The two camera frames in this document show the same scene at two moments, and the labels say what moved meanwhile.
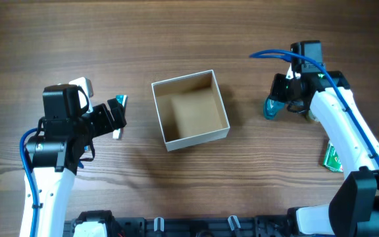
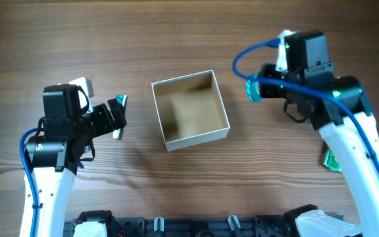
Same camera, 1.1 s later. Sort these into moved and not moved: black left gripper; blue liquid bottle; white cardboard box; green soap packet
Moved: blue liquid bottle
Not moved: black left gripper; white cardboard box; green soap packet
